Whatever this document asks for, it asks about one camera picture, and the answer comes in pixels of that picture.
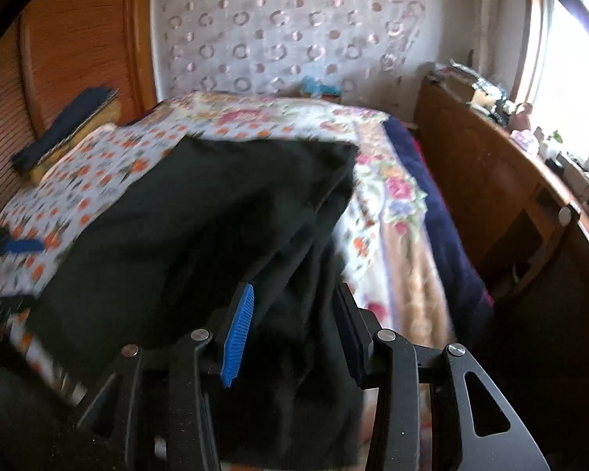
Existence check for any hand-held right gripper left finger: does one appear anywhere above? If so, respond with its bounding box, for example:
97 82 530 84
76 282 256 471

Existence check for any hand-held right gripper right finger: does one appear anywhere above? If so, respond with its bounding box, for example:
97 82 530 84
333 282 551 471

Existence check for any black printed T-shirt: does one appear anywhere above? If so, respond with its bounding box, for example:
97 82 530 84
24 135 370 468

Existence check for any folded yellow floral cloth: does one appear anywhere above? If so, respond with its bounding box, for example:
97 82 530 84
29 100 122 186

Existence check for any navy blue blanket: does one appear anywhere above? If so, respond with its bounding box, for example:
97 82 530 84
383 118 495 350

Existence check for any floral blanket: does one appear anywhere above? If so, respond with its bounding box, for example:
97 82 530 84
142 91 455 354

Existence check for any wooden cabinet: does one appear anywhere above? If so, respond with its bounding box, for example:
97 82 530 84
415 76 589 317

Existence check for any wooden headboard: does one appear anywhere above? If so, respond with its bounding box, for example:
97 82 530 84
0 0 158 229

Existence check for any blue tissue packet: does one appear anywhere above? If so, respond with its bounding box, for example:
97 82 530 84
299 76 345 102

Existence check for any pink ornament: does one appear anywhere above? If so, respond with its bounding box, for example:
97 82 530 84
511 103 541 150

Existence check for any circle pattern curtain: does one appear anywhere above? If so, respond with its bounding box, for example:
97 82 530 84
150 0 429 105

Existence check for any white lace curtain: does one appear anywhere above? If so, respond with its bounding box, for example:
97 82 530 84
471 0 502 75

